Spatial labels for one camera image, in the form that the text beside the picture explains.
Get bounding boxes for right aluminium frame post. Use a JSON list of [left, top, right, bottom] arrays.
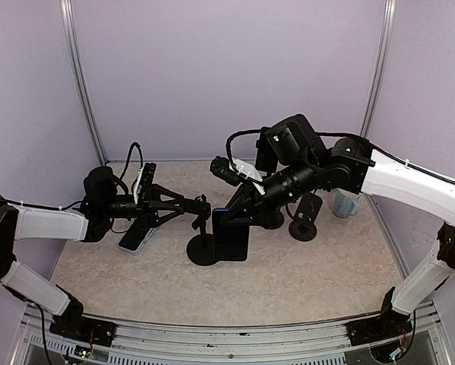
[[360, 0, 397, 138]]

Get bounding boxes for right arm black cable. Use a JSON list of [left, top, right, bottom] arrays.
[[225, 129, 455, 187]]

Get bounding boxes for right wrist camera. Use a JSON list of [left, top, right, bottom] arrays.
[[210, 155, 264, 191]]

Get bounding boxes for blue phone black screen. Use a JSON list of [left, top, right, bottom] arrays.
[[211, 208, 250, 262]]

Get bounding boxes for left aluminium frame post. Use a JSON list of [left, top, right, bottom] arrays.
[[59, 0, 108, 165]]

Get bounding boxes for black folding stand right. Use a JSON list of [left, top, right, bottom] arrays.
[[285, 192, 323, 242]]

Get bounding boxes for front aluminium rail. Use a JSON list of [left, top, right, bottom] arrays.
[[12, 300, 454, 365]]

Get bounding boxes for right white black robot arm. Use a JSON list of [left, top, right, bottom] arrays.
[[210, 114, 455, 338]]

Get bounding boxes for phone in white case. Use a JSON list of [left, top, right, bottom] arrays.
[[118, 221, 156, 256]]

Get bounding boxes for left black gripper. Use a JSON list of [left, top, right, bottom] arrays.
[[102, 183, 184, 229]]

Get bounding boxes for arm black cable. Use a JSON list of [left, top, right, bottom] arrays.
[[0, 141, 144, 235], [225, 129, 455, 187]]

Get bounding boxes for aluminium frame post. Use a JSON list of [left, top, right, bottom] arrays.
[[360, 0, 397, 138], [59, 0, 108, 165]]

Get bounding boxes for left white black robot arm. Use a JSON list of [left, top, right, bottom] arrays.
[[0, 163, 211, 338]]

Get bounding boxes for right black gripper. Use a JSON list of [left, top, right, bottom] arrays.
[[220, 153, 321, 228]]

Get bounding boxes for light blue mug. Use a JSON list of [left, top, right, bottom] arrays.
[[333, 189, 361, 218]]

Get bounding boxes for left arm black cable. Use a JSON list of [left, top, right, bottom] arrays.
[[0, 141, 144, 235]]

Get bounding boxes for black pole phone stand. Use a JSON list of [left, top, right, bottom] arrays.
[[255, 138, 278, 173], [186, 194, 218, 266]]

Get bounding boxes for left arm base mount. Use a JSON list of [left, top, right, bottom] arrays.
[[49, 315, 116, 348]]

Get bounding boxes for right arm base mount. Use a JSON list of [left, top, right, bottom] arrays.
[[346, 317, 412, 346]]

